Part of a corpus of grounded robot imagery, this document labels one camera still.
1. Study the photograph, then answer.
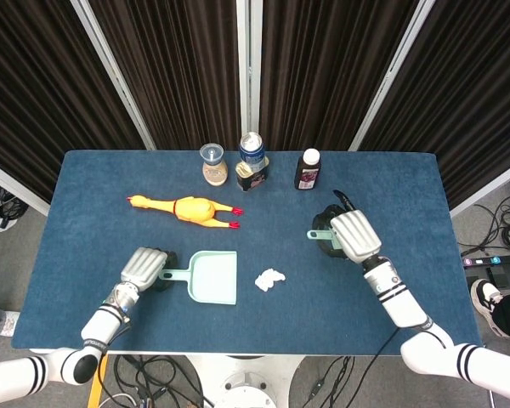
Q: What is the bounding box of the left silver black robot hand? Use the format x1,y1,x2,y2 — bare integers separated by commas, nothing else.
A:
119,246,179,294

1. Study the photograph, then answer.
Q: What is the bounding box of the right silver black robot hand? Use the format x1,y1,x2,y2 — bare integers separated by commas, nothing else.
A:
312,189,383,264

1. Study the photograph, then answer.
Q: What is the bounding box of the mint green dustpan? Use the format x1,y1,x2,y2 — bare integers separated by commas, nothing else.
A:
158,250,238,306

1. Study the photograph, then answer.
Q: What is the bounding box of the white paper ball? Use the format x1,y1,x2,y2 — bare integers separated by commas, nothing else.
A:
254,267,287,293

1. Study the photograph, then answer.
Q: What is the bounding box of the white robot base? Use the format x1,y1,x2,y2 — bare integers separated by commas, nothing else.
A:
186,354,307,408

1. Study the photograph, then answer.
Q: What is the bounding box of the yellow rubber chicken toy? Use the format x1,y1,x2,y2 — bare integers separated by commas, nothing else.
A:
126,194,244,230

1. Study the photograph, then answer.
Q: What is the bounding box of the dark juice bottle white cap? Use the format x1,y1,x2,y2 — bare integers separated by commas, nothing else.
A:
293,148,322,191

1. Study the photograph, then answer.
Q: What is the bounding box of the black luncheon meat tin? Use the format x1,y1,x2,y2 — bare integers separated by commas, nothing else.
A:
235,157,269,193

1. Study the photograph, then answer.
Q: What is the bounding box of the seasoning bottle clear cap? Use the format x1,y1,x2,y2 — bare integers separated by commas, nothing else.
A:
199,143,230,187

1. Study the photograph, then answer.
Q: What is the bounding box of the blue fabric table mat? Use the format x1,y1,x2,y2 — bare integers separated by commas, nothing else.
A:
10,149,484,356

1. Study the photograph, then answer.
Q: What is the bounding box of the blue white beverage can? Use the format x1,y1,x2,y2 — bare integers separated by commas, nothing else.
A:
238,132,268,171

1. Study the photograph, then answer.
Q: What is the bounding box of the black white sneaker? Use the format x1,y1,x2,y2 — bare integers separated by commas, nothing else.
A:
470,279,506,328

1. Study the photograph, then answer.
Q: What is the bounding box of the dark pleated curtain panel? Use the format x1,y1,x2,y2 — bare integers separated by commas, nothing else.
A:
0,0,145,204
258,0,422,150
359,0,510,209
87,0,241,150

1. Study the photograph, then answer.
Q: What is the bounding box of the white floor cable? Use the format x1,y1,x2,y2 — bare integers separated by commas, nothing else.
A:
98,393,142,408

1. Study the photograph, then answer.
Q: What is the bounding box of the white aluminium frame rail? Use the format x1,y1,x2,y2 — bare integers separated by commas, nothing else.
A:
448,156,510,218
0,156,51,217

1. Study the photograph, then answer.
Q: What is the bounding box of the white aluminium frame post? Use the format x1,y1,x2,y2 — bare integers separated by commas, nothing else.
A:
348,0,437,152
235,0,261,145
70,0,157,150

